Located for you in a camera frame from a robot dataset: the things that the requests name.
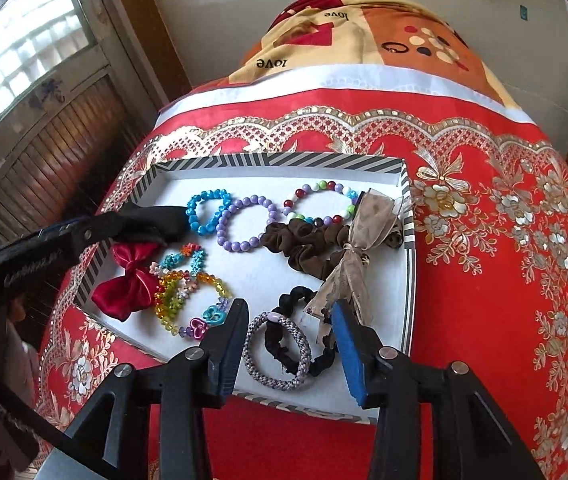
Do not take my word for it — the organza leopard print bow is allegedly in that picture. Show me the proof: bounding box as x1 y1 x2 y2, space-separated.
304 187 415 356

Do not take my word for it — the person's left forearm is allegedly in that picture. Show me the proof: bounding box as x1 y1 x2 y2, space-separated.
0 327 40 411

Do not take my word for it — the brown scrunchie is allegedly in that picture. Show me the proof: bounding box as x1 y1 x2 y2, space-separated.
262 219 352 282

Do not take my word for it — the black beaded hair tie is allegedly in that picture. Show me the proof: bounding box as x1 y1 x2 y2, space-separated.
264 285 337 378

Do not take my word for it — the rainbow crystal bead bracelet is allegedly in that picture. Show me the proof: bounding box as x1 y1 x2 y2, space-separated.
154 270 232 333

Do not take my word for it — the red gold floral tablecloth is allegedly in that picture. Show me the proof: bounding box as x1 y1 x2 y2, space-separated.
31 62 568 480

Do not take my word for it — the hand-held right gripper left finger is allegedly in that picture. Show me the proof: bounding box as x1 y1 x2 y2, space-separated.
64 298 250 480

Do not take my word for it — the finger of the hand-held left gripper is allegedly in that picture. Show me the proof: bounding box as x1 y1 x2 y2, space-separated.
69 225 125 258
39 212 130 241

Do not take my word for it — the red velvet hair bow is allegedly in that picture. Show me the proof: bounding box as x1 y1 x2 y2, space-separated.
90 241 167 322

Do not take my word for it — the blue bead bracelet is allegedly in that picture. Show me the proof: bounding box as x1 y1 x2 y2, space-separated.
185 188 233 237

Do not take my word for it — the printed orange red blanket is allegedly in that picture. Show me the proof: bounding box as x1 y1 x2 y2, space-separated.
226 0 522 111

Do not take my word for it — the purple bead bracelet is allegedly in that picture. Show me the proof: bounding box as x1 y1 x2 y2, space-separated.
215 195 276 253

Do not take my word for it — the grey purple braided hair tie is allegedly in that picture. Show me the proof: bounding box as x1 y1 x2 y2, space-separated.
241 311 311 393

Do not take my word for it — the white tray with striped rim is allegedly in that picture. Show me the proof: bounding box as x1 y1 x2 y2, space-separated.
71 151 417 426

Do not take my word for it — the person's left hand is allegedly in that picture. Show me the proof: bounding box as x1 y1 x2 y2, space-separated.
5 294 29 333

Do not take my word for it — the colourful heart bead bracelet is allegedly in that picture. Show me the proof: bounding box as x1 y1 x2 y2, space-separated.
166 292 230 343

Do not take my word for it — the turquoise flower bead bracelet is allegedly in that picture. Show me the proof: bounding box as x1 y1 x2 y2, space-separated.
149 242 206 301

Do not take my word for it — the wooden door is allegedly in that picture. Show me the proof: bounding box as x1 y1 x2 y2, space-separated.
0 0 192 281

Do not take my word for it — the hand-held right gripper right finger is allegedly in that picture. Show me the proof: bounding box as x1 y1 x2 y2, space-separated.
330 300 547 480

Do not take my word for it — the multicolour round bead bracelet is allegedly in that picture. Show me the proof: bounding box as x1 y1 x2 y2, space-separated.
282 180 361 228

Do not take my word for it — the black velvet hair accessory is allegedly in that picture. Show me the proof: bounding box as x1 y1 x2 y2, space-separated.
109 205 190 248

